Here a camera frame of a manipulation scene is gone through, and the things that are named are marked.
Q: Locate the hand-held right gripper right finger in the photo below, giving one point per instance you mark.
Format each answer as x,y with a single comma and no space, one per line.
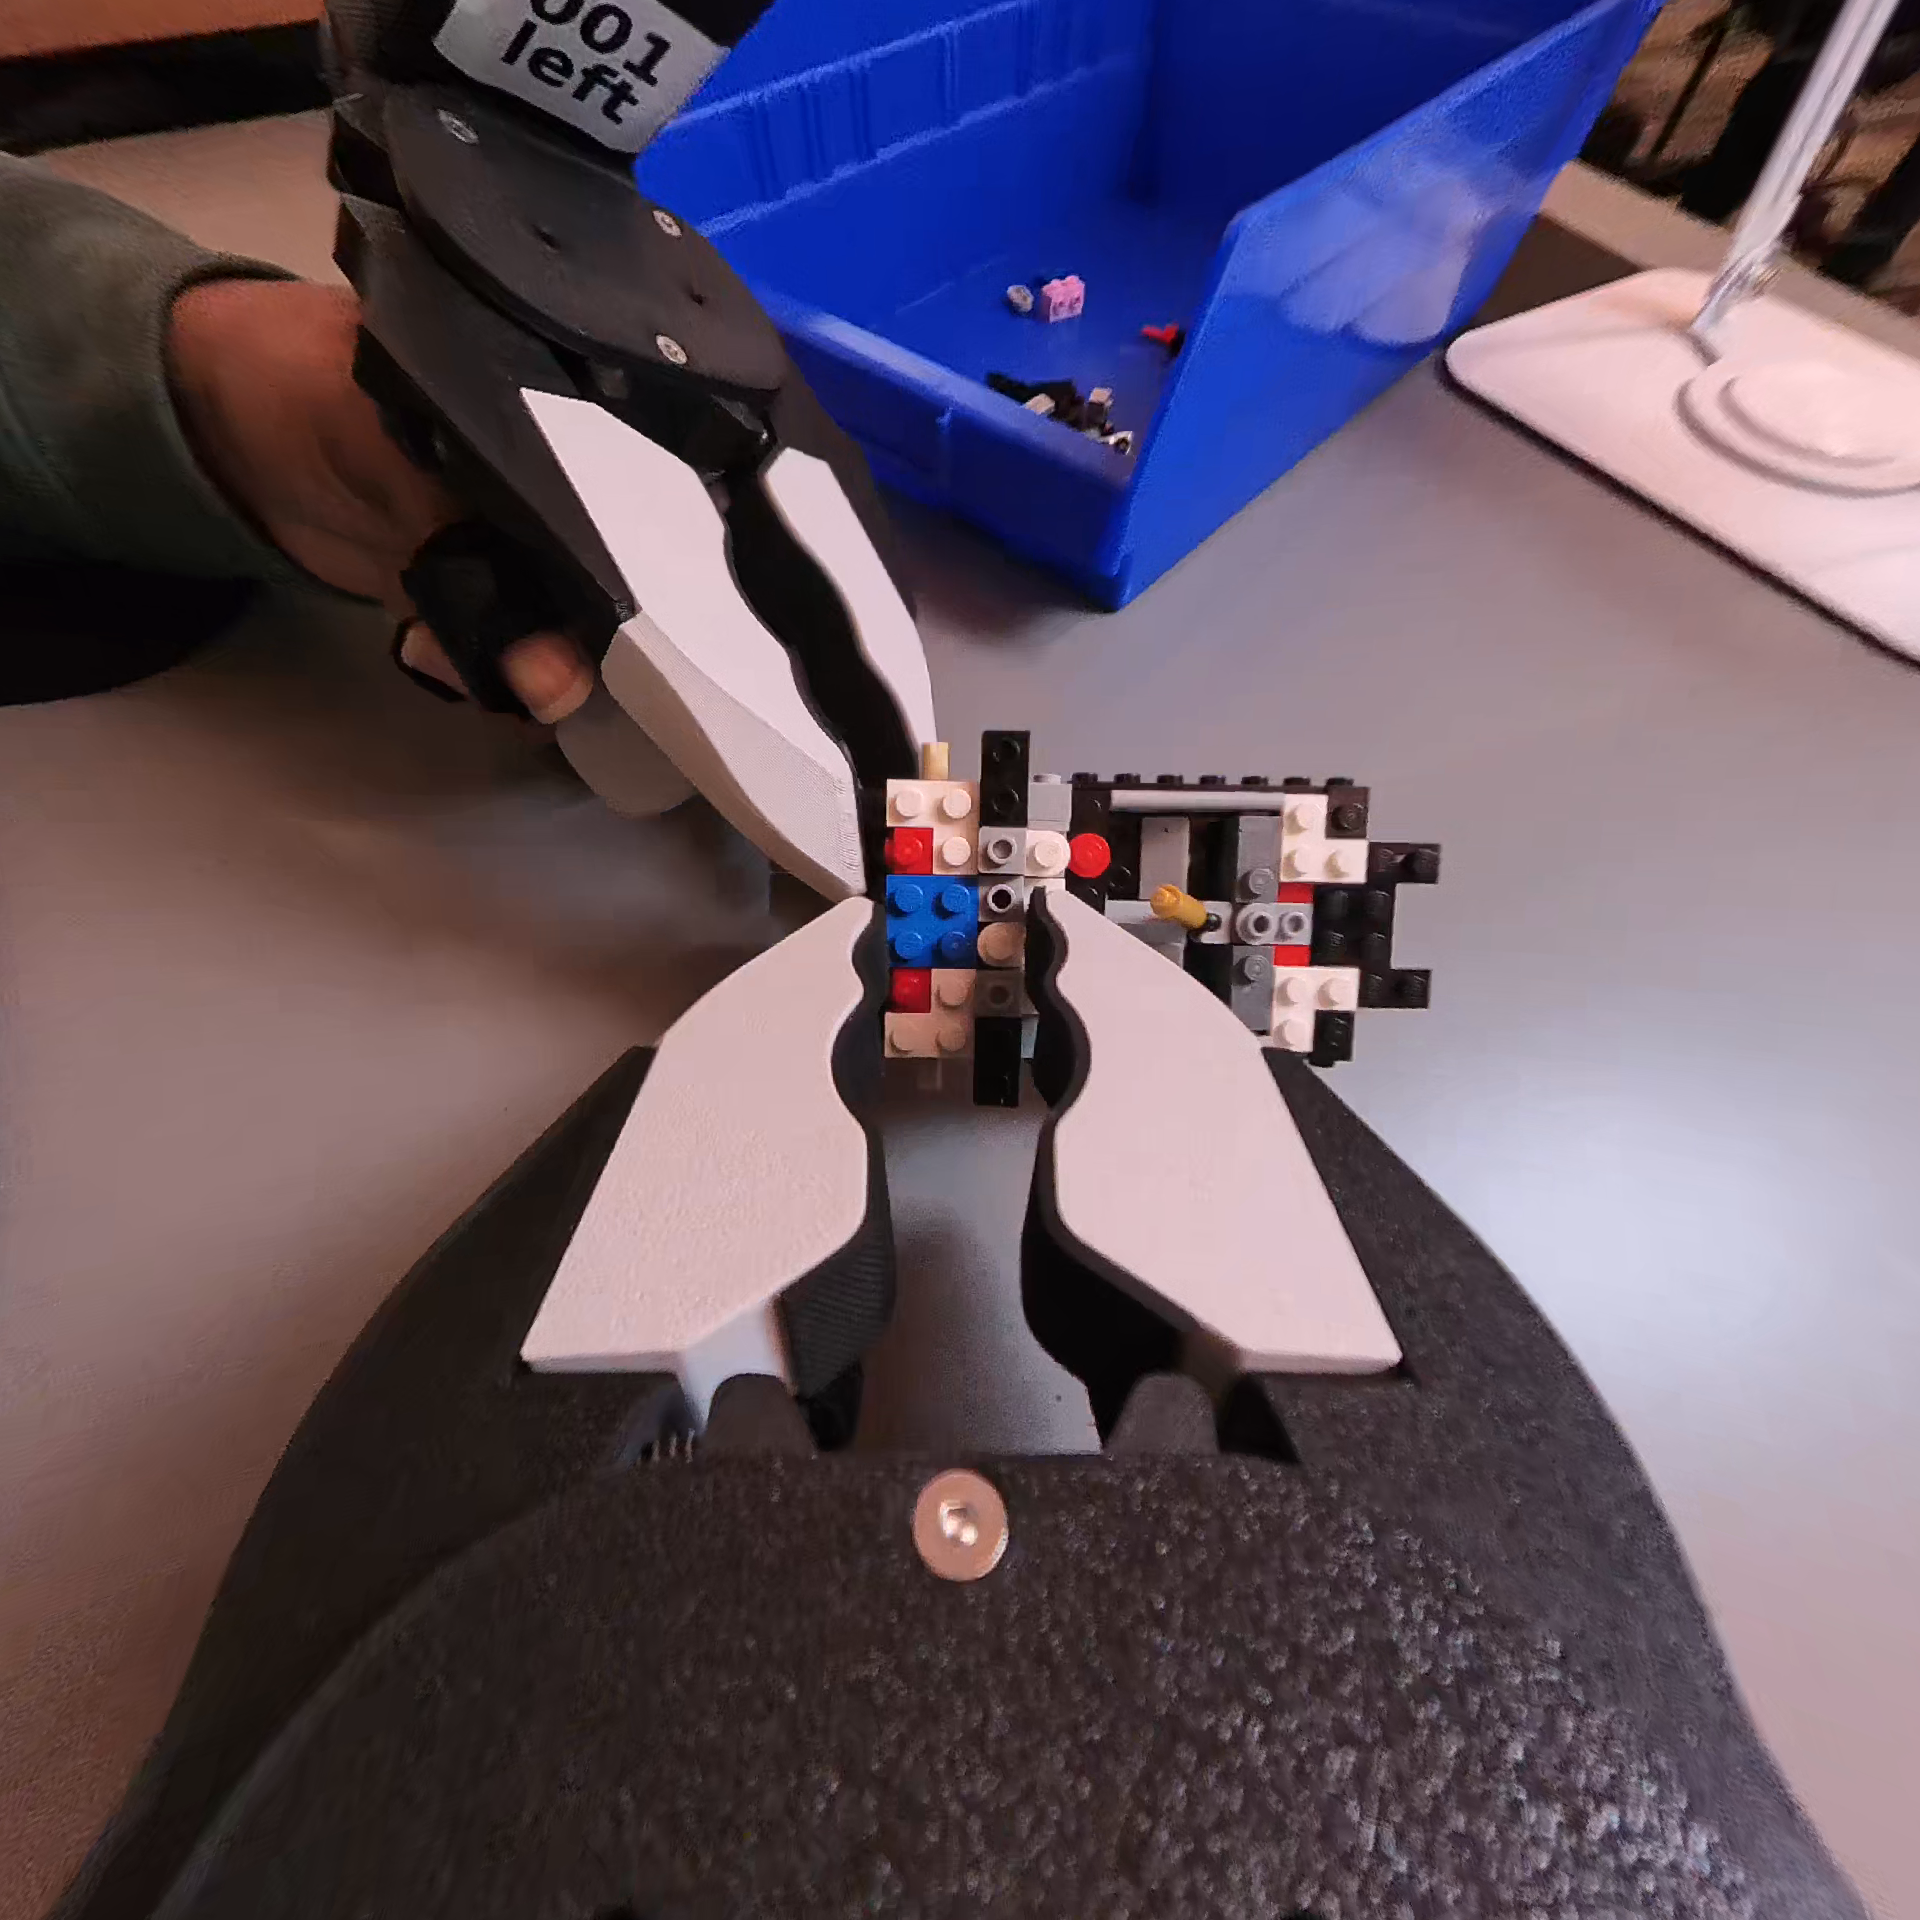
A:
1200,1201

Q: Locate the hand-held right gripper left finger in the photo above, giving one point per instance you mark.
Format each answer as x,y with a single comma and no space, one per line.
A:
721,1201

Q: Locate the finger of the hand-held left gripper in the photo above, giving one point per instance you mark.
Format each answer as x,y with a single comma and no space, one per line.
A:
706,601
865,601

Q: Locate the lego pieces pile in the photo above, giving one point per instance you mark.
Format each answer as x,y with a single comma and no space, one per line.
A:
1050,391

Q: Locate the lego car model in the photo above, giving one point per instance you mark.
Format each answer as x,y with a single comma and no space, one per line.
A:
961,901

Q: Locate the blue plastic bin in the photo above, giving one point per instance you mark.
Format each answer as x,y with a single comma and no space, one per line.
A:
1350,241

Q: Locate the white book stand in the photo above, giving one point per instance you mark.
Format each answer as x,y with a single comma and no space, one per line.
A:
1681,391

